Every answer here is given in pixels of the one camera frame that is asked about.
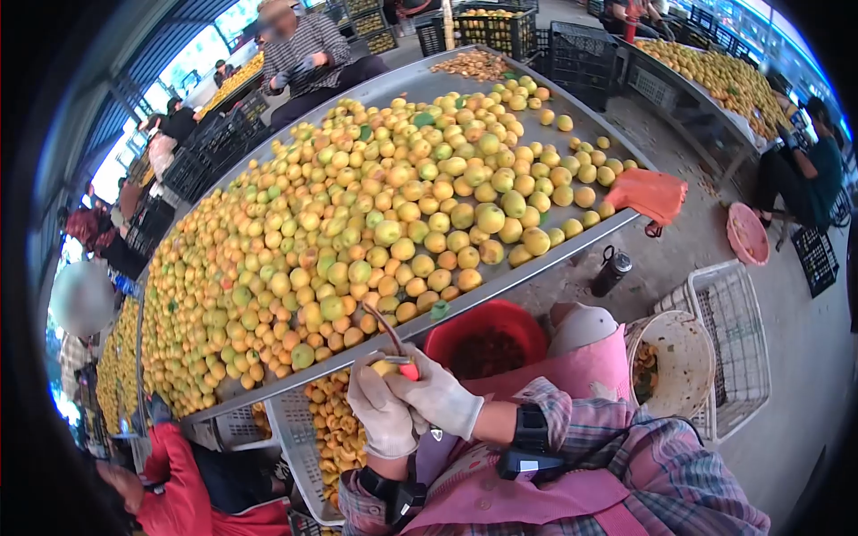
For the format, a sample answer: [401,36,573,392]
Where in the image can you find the person's right hand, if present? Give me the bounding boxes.
[383,345,485,442]

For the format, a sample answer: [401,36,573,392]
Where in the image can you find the table full of apricots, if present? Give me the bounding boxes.
[620,36,795,176]

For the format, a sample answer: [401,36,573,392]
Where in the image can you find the black crate with apricots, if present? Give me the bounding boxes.
[453,2,538,63]

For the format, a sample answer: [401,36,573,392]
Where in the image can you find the empty black plastic crate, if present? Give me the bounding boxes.
[548,21,619,113]

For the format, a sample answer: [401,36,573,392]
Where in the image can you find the black wrist band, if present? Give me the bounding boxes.
[358,466,429,528]
[496,403,566,482]

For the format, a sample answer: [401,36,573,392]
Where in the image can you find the empty white plastic crate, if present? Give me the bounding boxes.
[653,259,772,444]

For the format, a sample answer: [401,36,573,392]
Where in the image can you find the person's legs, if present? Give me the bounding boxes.
[548,301,621,358]

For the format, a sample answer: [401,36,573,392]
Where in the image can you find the heap of halved apricots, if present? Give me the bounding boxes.
[304,370,370,507]

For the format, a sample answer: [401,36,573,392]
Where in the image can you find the stack of black crates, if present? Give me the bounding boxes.
[123,92,271,260]

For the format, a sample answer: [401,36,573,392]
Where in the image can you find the white crate with fruit halves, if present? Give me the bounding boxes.
[264,374,371,528]

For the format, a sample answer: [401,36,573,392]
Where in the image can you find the person's left hand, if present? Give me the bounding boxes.
[346,355,430,461]

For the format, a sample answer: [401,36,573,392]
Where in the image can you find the person's left fingers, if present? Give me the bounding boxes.
[346,355,403,411]

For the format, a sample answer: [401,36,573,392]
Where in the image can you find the metal sorting table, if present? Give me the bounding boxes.
[134,44,661,426]

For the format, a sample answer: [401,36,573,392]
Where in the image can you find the red plastic bucket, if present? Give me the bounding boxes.
[423,299,550,381]

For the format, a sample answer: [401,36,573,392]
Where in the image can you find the white plastic bucket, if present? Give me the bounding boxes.
[625,310,717,420]

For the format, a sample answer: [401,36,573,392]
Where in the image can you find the orange cloth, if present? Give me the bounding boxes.
[602,167,690,239]

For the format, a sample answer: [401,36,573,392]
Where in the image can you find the small black plastic crate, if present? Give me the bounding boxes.
[790,226,841,300]

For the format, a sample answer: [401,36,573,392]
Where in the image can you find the black drinking bottle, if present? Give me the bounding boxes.
[589,244,634,298]

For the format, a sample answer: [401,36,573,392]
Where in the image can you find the heap of brown apricot pits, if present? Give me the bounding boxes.
[429,50,512,83]

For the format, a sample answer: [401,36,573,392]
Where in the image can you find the person's right fingers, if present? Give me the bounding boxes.
[383,345,438,406]

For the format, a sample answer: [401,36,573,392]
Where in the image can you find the person's body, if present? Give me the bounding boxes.
[401,324,773,536]

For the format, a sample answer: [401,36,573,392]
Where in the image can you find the pile of whole apricots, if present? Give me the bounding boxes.
[139,75,639,419]

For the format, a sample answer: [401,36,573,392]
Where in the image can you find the red handled knife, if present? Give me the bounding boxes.
[361,302,422,382]

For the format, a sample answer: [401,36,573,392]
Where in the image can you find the pink plastic basin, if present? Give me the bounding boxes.
[726,201,771,267]

